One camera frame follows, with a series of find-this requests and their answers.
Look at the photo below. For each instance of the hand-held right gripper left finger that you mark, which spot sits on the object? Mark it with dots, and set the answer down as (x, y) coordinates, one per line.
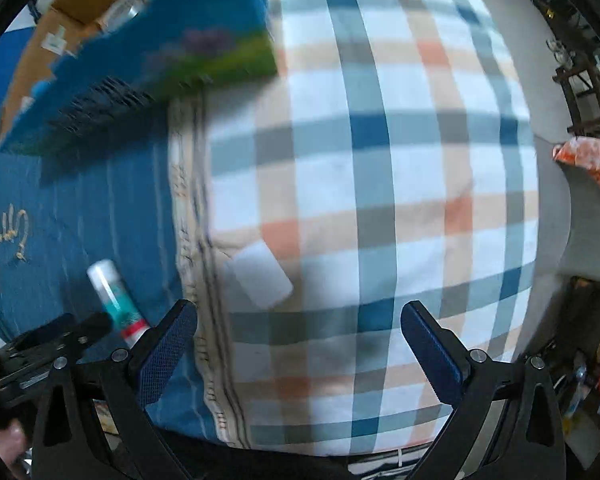
(167, 350)

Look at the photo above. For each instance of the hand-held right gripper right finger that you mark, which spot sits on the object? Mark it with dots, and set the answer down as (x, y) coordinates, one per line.
(430, 350)

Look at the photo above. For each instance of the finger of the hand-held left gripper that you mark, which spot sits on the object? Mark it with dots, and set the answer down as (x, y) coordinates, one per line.
(40, 331)
(96, 325)

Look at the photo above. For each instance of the white teal spray bottle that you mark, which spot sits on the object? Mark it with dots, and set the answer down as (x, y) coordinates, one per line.
(115, 300)

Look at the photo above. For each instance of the white round jar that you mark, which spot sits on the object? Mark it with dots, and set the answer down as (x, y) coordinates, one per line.
(261, 280)

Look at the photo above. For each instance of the printed cardboard box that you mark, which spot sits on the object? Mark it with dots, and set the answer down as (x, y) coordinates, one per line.
(140, 60)

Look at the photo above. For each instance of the person's left hand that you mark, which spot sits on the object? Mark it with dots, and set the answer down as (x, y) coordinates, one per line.
(7, 447)

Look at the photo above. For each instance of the blue and plaid bed sheet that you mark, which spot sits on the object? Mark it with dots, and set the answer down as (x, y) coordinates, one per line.
(370, 200)

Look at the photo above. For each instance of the grey upholstered chair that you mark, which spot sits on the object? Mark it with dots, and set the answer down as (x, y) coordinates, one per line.
(575, 230)

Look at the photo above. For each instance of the orange patterned cloth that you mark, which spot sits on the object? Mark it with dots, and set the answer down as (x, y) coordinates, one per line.
(592, 160)

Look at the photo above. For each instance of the blue foam cushion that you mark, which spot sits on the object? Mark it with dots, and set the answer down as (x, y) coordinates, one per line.
(0, 75)

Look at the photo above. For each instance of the dark wooden chair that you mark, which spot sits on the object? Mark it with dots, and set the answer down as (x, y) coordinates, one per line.
(587, 95)

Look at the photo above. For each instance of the white shoes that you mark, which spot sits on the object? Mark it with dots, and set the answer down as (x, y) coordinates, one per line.
(560, 52)

